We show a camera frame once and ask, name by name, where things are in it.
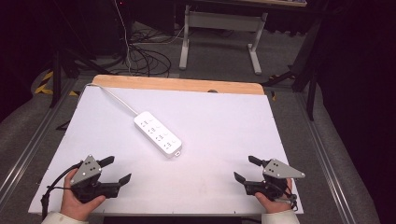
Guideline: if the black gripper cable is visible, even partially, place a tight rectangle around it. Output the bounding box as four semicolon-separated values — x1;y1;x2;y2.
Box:
264;181;299;213
40;161;83;219

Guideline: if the bundle of black floor cables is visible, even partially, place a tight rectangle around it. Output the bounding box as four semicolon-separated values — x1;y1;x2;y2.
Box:
125;27;173;78

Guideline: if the yellow black floor tape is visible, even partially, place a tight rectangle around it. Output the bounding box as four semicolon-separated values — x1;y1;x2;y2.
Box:
34;70;79;97

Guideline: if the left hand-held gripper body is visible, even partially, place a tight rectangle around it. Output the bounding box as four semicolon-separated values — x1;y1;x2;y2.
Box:
70;154;121;203

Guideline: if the person's right hand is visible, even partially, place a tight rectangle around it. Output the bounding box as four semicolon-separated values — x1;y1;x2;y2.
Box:
255;178;294;215

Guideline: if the black metal stand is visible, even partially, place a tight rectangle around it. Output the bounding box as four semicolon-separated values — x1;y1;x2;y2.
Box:
261;15;323;122
49;0;110;108

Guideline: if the white metal desk frame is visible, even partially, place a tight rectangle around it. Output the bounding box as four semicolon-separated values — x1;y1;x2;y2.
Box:
178;4;269;76

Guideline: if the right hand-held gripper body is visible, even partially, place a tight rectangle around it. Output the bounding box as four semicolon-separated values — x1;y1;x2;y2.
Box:
244;158;305;203

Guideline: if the white board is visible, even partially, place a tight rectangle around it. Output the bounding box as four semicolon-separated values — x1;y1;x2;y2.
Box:
27;85;304;217

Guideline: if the person's left hand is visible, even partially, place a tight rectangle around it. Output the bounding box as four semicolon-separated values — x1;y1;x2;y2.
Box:
60;169;106;222

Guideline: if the white power strip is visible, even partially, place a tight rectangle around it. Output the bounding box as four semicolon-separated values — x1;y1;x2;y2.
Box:
134;110;183;159

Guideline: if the thin white hanging cable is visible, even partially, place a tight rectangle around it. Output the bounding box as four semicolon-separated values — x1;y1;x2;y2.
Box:
113;0;133;74

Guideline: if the aluminium floor rail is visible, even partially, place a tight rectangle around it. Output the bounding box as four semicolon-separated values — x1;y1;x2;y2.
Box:
295;92;356;224
0;78;78;200

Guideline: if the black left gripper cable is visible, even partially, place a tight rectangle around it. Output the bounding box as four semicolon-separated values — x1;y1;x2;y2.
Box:
40;161;83;219

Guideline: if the white power strip cable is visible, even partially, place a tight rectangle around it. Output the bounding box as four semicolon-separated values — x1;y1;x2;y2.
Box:
87;83;139;117

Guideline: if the wooden table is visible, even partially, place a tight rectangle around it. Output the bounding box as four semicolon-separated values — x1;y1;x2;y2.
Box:
92;74;265;96

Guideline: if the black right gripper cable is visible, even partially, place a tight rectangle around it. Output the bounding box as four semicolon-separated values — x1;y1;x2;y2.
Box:
264;181;299;213

